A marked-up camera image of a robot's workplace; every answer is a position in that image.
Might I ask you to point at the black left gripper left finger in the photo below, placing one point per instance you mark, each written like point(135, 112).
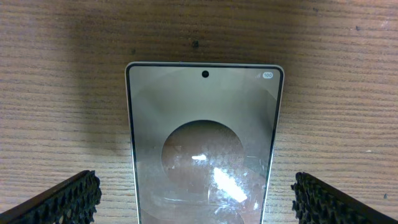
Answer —
point(72, 201)

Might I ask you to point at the gold Samsung Galaxy smartphone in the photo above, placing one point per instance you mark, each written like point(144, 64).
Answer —
point(202, 139)

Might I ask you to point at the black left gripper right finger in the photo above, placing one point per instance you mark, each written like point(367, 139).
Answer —
point(317, 202)

